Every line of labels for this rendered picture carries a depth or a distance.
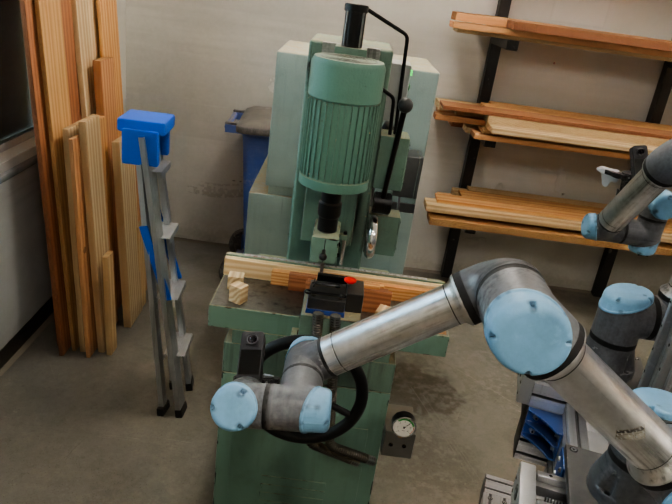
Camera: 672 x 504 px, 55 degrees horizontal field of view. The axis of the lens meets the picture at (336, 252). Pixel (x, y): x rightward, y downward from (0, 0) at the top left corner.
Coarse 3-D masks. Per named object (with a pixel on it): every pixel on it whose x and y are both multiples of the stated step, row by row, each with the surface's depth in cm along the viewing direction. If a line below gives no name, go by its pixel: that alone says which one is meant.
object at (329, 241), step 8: (320, 232) 164; (336, 232) 166; (312, 240) 162; (320, 240) 162; (328, 240) 161; (336, 240) 161; (312, 248) 163; (320, 248) 162; (328, 248) 162; (336, 248) 162; (312, 256) 163; (328, 256) 163; (336, 256) 163
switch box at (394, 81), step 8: (392, 64) 175; (400, 64) 175; (408, 64) 176; (392, 72) 176; (400, 72) 176; (408, 72) 176; (392, 80) 177; (408, 80) 176; (392, 88) 177; (384, 112) 180; (400, 112) 180; (384, 120) 181
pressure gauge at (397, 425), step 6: (396, 414) 162; (402, 414) 161; (408, 414) 162; (396, 420) 160; (402, 420) 161; (408, 420) 160; (414, 420) 161; (396, 426) 161; (402, 426) 161; (408, 426) 161; (414, 426) 161; (396, 432) 162; (402, 432) 162; (408, 432) 162; (414, 432) 162
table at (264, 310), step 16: (224, 288) 166; (256, 288) 168; (272, 288) 169; (224, 304) 158; (256, 304) 160; (272, 304) 161; (288, 304) 162; (208, 320) 159; (224, 320) 159; (240, 320) 158; (256, 320) 158; (272, 320) 158; (288, 320) 158; (432, 336) 158; (448, 336) 158; (416, 352) 160; (432, 352) 160
